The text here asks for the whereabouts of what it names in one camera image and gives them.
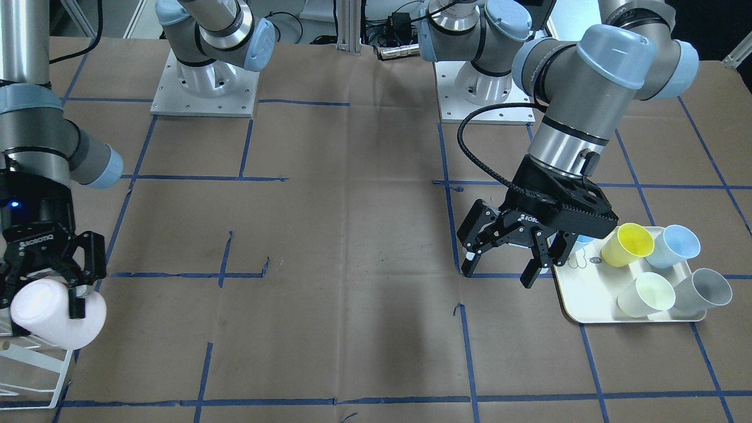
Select light blue cup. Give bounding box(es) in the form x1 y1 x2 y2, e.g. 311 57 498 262
646 224 701 268

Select cream white cup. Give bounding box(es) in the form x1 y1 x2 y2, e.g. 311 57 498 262
617 271 676 318

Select black braided cable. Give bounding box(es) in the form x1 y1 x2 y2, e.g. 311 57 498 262
457 103 544 194

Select pink plastic cup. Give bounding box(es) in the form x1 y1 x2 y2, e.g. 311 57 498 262
10 278 107 350

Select cream plastic tray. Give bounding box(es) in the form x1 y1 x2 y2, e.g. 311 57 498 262
553 227 707 324

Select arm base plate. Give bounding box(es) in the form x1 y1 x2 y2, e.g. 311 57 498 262
434 61 530 123
150 51 260 118

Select white wire cup rack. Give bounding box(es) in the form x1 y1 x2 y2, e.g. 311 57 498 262
1 334 73 411

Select grey plastic cup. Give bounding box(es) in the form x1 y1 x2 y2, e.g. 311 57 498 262
674 268 733 313

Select silver metal cylinder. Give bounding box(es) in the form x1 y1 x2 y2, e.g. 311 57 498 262
375 45 421 61

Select blue cup near arm base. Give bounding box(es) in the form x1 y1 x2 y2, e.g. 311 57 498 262
572 234 596 251

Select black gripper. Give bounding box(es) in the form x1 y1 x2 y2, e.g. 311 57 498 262
1 170 106 337
456 155 619 288

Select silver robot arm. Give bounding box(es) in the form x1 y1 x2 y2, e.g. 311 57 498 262
419 1 699 287
2 1 276 349

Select yellow plastic cup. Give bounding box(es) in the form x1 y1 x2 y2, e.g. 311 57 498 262
601 223 655 267

